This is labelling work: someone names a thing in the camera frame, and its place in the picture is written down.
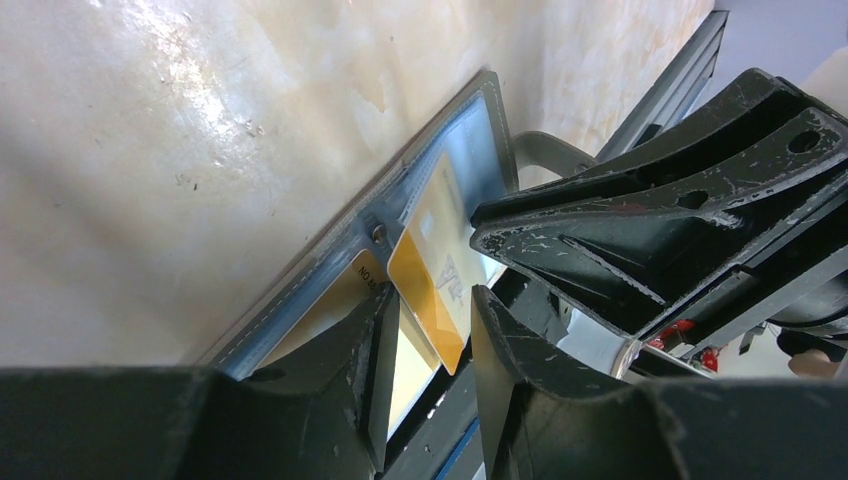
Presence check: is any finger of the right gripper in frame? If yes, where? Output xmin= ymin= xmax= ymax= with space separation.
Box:
xmin=471 ymin=68 xmax=847 ymax=227
xmin=471 ymin=218 xmax=762 ymax=338

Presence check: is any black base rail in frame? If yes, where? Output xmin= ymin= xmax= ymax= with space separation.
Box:
xmin=376 ymin=268 xmax=571 ymax=479

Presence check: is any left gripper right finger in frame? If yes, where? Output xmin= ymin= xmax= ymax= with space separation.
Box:
xmin=471 ymin=285 xmax=847 ymax=479

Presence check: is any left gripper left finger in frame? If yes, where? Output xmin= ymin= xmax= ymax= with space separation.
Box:
xmin=1 ymin=283 xmax=399 ymax=479

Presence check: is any grey card holder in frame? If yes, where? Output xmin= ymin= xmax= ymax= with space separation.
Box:
xmin=195 ymin=70 xmax=598 ymax=382

